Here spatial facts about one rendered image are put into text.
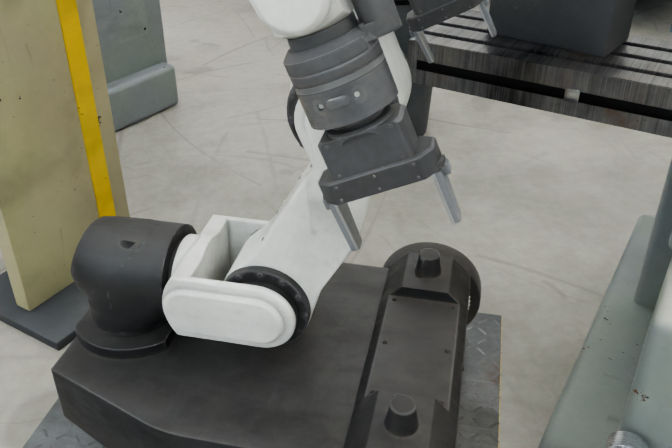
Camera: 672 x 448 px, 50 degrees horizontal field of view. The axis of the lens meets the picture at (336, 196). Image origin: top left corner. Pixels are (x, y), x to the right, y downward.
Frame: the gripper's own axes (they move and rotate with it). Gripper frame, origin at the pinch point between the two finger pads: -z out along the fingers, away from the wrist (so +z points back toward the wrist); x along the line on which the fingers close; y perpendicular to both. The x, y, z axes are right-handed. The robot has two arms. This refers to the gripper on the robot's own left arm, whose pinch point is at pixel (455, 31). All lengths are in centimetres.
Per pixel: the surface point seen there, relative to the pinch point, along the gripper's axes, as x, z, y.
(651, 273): 14, -89, 37
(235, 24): -167, -41, 306
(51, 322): -139, -40, 26
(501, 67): 3.8, -11.0, 5.7
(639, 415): 7, -51, -37
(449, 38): -3.5, -5.4, 14.1
